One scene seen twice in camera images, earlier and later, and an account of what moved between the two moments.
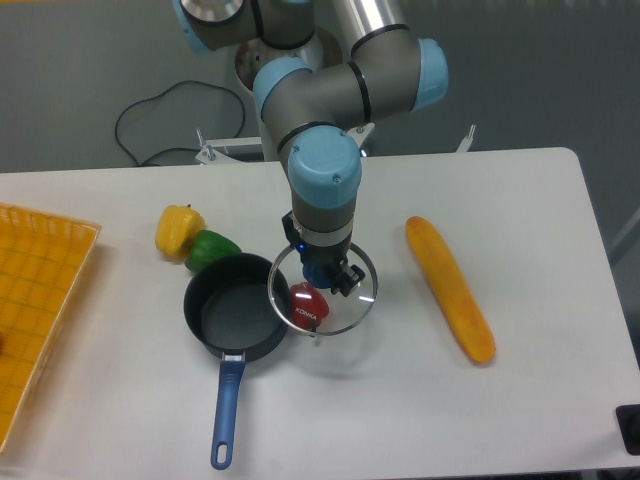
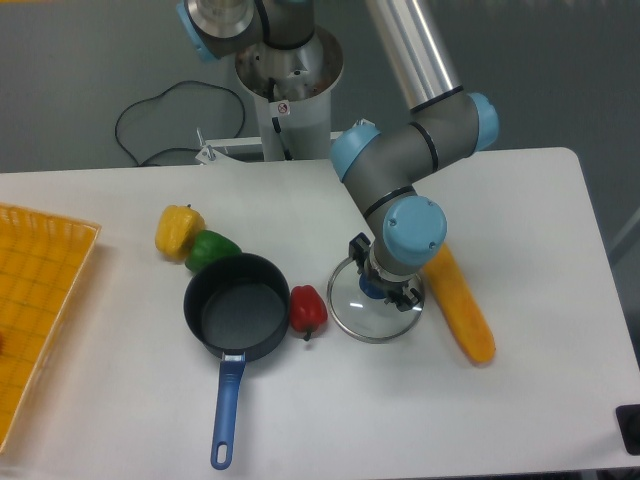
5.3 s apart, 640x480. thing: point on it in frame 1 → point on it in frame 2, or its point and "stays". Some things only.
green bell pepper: (209, 246) stays
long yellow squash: (452, 291) stays
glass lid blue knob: (288, 272) → (358, 308)
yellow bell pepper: (176, 227) stays
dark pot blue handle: (236, 305) stays
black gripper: (335, 255) → (402, 295)
